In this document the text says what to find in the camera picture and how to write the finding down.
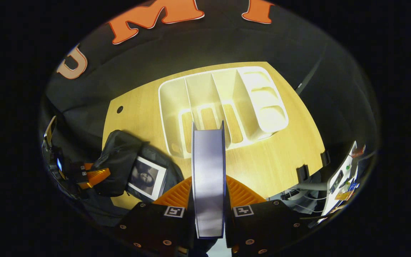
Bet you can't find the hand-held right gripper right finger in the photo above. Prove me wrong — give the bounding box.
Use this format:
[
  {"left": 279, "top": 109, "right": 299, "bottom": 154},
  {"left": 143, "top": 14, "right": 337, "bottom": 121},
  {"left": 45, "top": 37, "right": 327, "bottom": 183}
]
[{"left": 223, "top": 175, "right": 311, "bottom": 256}]

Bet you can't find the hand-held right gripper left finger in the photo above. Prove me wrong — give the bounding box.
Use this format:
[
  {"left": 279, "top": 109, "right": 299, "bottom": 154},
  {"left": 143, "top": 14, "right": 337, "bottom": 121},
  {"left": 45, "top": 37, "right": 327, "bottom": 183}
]
[{"left": 115, "top": 176, "right": 195, "bottom": 257}]

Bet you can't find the black schoolbag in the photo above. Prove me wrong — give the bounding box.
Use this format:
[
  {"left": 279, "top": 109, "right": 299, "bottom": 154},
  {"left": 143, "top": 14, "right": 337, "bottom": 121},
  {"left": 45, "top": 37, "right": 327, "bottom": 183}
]
[{"left": 91, "top": 130, "right": 185, "bottom": 205}]

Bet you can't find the portrait cover book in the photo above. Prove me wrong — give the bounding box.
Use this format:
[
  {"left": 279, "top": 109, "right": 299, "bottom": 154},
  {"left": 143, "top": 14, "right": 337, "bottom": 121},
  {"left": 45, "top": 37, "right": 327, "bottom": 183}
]
[{"left": 127, "top": 156, "right": 168, "bottom": 201}]

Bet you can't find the blue spine book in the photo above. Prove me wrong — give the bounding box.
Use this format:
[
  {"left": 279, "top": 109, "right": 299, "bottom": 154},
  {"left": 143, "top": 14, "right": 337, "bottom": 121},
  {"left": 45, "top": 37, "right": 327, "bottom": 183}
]
[{"left": 191, "top": 121, "right": 227, "bottom": 239}]

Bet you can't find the white bookshelf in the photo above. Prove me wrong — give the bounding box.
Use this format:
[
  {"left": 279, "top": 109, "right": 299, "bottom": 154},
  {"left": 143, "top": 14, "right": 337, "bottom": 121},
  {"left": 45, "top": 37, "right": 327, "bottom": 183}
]
[{"left": 158, "top": 66, "right": 289, "bottom": 159}]

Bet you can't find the white background desk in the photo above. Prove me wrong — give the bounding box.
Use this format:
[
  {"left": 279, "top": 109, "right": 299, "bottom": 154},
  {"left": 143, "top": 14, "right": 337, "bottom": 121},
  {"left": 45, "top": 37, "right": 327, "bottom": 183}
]
[{"left": 320, "top": 141, "right": 367, "bottom": 217}]

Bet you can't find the thin grey pole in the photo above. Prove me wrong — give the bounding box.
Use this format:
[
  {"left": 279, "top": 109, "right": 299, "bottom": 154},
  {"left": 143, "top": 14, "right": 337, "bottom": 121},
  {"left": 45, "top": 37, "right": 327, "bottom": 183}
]
[{"left": 296, "top": 59, "right": 323, "bottom": 94}]

